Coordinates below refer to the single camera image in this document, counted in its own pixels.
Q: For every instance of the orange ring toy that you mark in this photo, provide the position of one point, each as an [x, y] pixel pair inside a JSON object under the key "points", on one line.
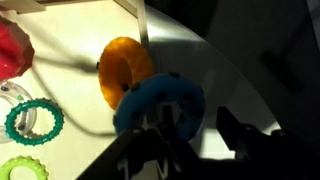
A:
{"points": [[123, 62]]}

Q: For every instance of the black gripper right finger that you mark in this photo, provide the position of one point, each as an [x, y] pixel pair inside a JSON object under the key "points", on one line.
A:
{"points": [[278, 156]]}

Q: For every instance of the wooden tray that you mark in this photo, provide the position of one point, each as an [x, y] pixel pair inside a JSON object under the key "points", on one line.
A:
{"points": [[68, 39]]}

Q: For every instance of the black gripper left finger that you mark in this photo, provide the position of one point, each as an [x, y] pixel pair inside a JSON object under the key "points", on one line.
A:
{"points": [[127, 154]]}

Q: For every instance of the blue dotted ring toy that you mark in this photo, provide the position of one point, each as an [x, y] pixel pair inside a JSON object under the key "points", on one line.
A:
{"points": [[160, 88]]}

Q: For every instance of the dark green ring toy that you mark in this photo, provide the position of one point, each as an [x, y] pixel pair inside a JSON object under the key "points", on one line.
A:
{"points": [[58, 118]]}

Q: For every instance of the clear ring toy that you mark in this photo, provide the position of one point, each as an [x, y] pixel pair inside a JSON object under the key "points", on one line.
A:
{"points": [[14, 119]]}

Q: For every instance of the red ring toy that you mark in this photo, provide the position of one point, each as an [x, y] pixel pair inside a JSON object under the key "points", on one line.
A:
{"points": [[16, 50]]}

